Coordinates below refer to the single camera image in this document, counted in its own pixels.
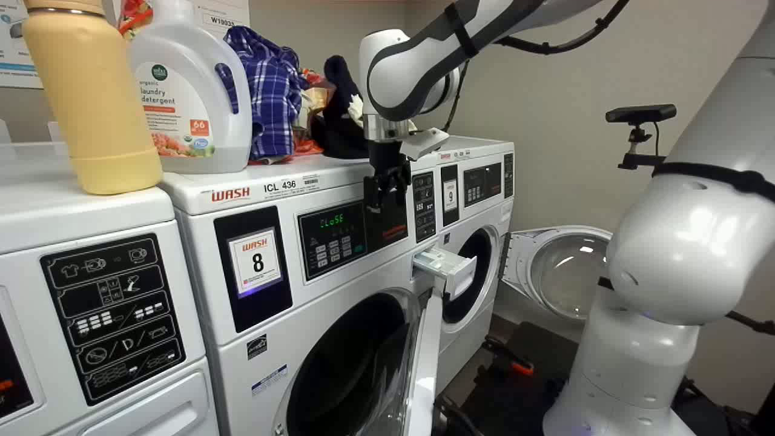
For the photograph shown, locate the white wall paper sign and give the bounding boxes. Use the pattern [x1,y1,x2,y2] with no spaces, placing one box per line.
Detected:
[191,0,251,40]

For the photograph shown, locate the white washing machine number eight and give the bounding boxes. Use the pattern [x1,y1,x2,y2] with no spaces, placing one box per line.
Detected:
[161,150,445,436]

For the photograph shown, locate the white soap dispenser drawer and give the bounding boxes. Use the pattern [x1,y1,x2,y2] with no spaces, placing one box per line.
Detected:
[412,248,479,305]

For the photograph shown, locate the yellow detergent bottle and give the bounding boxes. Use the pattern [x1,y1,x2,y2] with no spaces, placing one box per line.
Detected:
[20,0,165,198]

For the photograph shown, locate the black floor platform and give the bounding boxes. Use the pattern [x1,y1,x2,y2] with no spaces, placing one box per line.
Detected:
[434,313,584,436]

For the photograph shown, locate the cream cloth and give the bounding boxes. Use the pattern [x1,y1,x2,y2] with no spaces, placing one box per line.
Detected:
[346,95,369,126]

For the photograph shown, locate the translucent laundry detergent bottle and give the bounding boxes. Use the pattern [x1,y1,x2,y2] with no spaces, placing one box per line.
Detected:
[129,0,254,176]

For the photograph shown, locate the black cloth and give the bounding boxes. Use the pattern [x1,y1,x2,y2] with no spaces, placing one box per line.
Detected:
[310,53,372,160]

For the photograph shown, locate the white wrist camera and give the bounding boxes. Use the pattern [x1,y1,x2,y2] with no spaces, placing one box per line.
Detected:
[400,126,450,163]

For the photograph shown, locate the white washing machine small display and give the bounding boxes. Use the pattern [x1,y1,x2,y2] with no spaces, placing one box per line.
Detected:
[409,133,519,398]

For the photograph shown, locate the blue plaid cloth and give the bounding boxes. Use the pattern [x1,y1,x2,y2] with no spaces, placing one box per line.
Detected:
[222,24,305,166]

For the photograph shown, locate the open glass washer door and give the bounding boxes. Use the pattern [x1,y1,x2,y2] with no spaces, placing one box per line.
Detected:
[354,282,445,436]

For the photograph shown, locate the black clamp with orange handle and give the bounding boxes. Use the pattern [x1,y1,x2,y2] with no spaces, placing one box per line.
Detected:
[483,338,541,381]

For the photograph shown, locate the wall poster with blue print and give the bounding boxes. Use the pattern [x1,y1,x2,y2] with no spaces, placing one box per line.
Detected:
[0,0,43,91]

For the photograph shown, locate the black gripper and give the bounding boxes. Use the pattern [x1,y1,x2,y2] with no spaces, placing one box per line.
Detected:
[360,138,412,218]

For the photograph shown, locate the open round washer door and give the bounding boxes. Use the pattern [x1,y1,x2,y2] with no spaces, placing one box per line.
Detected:
[498,223,616,334]

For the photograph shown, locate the white washer with icon panel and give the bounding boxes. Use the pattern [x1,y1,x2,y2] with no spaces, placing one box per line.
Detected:
[0,120,221,436]

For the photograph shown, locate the black camera on stand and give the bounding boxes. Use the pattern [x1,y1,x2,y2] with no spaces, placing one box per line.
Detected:
[603,103,678,174]

